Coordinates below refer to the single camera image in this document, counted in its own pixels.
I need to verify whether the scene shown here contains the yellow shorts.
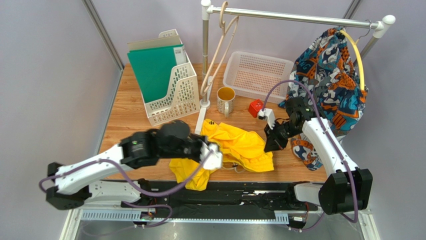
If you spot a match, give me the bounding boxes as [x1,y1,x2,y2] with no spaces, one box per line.
[169,119,275,191]

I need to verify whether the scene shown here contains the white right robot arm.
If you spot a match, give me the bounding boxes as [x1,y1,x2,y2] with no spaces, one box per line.
[257,97,373,215]

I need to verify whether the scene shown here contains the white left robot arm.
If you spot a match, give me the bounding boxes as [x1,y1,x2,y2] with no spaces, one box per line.
[39,120,223,210]

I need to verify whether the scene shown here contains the patterned blue orange shorts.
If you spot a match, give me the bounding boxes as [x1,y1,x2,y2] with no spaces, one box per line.
[278,27,369,172]

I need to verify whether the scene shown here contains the beige clothes hanger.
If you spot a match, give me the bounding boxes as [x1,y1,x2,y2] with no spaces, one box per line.
[200,1,240,98]

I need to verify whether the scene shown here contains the yellow clothes hanger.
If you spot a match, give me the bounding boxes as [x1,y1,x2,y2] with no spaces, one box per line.
[339,20,372,91]

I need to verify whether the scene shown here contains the red cube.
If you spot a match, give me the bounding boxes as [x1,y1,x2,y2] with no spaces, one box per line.
[248,99,264,118]

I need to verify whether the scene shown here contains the white perforated file holder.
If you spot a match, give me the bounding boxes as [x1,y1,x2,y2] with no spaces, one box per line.
[144,46,200,126]

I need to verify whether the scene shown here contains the white perforated plastic basket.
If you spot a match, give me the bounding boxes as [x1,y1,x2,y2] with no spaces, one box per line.
[222,51,294,101]

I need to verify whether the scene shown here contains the white mug with yellow interior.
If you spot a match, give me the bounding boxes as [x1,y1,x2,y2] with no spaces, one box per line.
[216,86,236,118]

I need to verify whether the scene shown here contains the green folder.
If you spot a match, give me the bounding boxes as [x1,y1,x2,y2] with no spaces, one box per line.
[127,44,188,103]

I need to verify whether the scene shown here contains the beige folder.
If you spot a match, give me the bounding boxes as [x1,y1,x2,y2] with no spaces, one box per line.
[127,35,182,51]

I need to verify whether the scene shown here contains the white clothes rack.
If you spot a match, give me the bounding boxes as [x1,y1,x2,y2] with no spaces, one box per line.
[193,0,397,137]

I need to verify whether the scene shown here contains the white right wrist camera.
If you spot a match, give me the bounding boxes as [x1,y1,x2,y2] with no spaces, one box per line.
[257,108,276,130]

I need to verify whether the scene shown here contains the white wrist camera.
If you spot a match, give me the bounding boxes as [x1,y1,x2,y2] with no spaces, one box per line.
[257,108,276,130]
[200,142,223,171]

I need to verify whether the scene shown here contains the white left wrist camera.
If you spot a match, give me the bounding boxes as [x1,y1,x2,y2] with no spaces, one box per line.
[200,142,223,171]

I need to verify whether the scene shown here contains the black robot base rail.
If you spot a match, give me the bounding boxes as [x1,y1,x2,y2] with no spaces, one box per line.
[131,181,319,220]

